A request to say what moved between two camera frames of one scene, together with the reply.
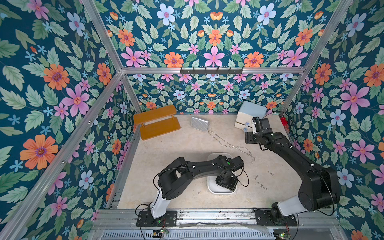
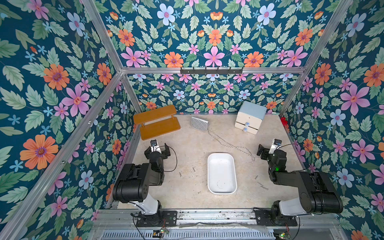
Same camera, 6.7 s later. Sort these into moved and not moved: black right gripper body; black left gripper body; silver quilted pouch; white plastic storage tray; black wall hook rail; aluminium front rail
Moved: black left gripper body; black right gripper body
Not moved: black wall hook rail; white plastic storage tray; silver quilted pouch; aluminium front rail
